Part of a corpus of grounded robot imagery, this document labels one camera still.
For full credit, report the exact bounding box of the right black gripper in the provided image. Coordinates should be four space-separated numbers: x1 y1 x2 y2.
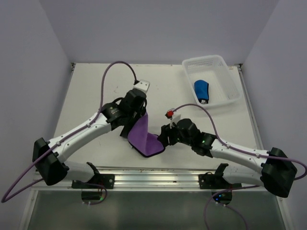
157 119 193 147

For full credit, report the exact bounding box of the purple towel black trim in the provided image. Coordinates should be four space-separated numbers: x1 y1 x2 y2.
120 112 165 158

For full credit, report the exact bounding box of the blue towel black trim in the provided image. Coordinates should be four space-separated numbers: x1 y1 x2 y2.
194 80 209 104

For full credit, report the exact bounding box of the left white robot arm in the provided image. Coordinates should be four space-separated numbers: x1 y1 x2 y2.
33 88 147 188

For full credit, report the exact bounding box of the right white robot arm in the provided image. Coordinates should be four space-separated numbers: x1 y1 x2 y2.
158 118 297 198

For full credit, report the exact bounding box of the white plastic basket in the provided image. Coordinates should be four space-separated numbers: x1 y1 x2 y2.
182 55 242 108

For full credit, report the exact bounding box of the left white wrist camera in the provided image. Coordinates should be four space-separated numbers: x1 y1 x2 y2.
133 80 150 94

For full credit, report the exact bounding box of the aluminium mounting rail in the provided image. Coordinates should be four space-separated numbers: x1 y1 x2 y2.
31 167 283 192

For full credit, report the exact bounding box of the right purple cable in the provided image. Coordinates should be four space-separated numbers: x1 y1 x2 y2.
172 103 307 230

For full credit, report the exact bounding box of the right black base bracket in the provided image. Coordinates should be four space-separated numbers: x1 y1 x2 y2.
198 172 242 189

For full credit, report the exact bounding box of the black base bracket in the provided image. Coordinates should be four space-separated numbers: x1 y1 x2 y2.
198 172 242 189
71 174 115 189

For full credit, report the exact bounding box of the left black base bracket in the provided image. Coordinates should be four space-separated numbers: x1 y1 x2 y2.
71 174 115 189

